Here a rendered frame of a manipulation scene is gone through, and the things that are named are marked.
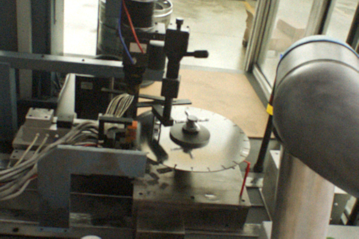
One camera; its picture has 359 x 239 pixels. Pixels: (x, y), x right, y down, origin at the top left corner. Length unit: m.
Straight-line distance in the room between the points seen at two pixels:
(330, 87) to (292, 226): 0.28
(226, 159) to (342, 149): 0.65
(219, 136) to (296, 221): 0.55
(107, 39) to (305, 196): 1.26
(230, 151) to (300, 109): 0.66
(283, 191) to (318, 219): 0.07
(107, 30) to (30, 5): 0.34
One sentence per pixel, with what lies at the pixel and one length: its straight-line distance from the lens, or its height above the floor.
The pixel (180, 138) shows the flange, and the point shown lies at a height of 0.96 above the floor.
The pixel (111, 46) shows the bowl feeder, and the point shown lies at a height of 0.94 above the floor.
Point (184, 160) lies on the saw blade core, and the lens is 1.04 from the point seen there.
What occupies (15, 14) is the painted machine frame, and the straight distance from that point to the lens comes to 1.59.
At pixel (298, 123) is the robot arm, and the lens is 0.46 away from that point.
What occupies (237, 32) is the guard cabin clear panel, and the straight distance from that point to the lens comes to 2.19.
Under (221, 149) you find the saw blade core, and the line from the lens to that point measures 1.11.
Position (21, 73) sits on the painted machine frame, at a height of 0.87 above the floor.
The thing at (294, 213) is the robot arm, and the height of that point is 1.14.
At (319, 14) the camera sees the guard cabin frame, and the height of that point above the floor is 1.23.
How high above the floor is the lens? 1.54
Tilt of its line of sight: 27 degrees down
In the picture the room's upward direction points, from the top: 8 degrees clockwise
